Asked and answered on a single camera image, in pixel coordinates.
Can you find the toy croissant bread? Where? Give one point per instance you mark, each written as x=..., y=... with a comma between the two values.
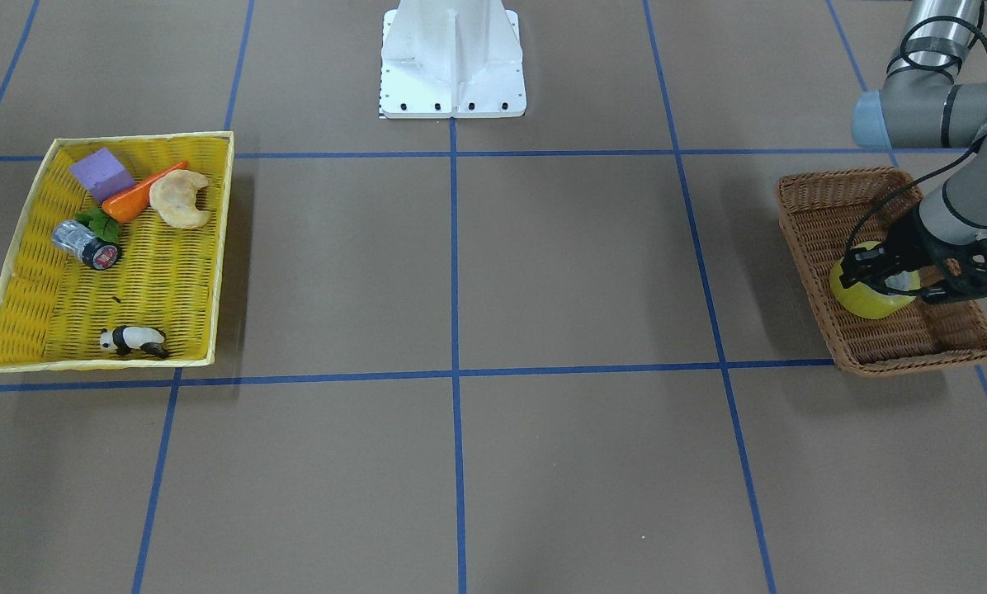
x=174, y=198

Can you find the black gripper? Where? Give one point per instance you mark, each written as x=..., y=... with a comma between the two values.
x=909, y=244

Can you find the purple foam block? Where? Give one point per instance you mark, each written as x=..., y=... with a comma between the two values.
x=102, y=174

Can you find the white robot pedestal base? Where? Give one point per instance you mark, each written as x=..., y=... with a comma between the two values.
x=451, y=59

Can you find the yellow tape roll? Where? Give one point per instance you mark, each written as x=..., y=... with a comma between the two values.
x=863, y=289

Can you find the toy panda figure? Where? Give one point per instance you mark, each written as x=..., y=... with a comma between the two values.
x=123, y=340

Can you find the orange toy carrot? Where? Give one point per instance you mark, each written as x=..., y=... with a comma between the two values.
x=108, y=219

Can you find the yellow woven basket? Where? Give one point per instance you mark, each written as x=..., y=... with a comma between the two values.
x=53, y=309

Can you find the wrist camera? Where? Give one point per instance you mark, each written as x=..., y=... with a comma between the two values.
x=962, y=269

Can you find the brown wicker basket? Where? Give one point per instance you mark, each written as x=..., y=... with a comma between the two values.
x=817, y=211

